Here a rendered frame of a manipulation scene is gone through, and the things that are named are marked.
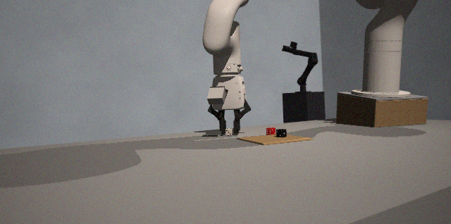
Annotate tan mat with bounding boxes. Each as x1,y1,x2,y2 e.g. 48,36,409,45
237,135,313,145

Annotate red die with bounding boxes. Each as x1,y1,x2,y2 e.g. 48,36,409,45
266,127,276,135

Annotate white die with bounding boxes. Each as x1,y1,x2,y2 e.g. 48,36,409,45
225,128,234,135

